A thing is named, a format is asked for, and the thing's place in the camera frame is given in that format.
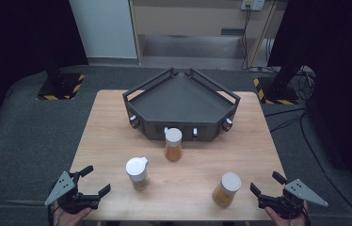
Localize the black power cable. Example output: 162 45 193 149
240 8 271 73

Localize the dark grey corner rack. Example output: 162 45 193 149
121 67 242 142

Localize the spice jar with tabbed white lid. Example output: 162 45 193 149
124 156 151 191

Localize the black curtain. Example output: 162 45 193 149
0 0 89 143
267 0 352 197

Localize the long black floor cable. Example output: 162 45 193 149
263 107 352 226

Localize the spice jar with round white lid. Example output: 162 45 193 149
164 127 184 163

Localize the bundle of black cables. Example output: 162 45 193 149
295 66 317 102

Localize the person's left hand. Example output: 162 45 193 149
50 201 93 226

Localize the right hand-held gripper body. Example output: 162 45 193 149
257 178 329 220

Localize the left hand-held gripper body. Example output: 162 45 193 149
44 170 102 216

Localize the spice jar with wide cream lid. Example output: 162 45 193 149
211 171 243 209

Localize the person's right hand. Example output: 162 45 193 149
264 201 310 226

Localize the white power strip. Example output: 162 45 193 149
240 0 266 11

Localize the striped stand base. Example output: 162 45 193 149
252 76 301 106
36 73 87 102

